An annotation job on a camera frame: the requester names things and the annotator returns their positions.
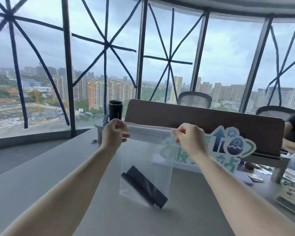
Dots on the clear plastic zip bag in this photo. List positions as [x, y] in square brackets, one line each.
[147, 157]

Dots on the person's left thumb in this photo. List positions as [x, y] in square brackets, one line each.
[123, 125]

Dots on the person's right hand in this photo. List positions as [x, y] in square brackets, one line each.
[193, 141]

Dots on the person's left hand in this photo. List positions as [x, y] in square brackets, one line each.
[111, 135]

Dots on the green white packet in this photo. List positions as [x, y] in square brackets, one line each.
[289, 179]

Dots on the black travel tumbler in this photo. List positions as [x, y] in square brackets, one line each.
[115, 110]

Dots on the black flat rectangular object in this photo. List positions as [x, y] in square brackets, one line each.
[145, 186]

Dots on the person's right forearm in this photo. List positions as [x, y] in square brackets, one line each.
[238, 196]

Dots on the dark window frame post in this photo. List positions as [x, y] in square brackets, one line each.
[255, 66]
[68, 71]
[141, 51]

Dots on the small printed sachet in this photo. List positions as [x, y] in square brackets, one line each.
[256, 178]

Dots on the person's left forearm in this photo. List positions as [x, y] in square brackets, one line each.
[64, 194]

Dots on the green blue cutout sign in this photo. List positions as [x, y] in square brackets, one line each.
[226, 144]

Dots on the person's right thumb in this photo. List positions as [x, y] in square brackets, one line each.
[177, 132]

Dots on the grey mesh office chair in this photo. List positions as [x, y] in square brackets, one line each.
[194, 100]
[275, 112]

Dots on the small grey clip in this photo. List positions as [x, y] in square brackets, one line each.
[95, 141]

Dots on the brown desk divider panel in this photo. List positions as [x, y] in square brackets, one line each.
[236, 120]

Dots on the clear acrylic picture stand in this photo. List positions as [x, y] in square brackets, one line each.
[291, 197]

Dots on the grey divider support foot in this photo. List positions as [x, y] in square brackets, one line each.
[100, 131]
[280, 169]

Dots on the white paper sheet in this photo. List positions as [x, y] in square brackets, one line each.
[263, 170]

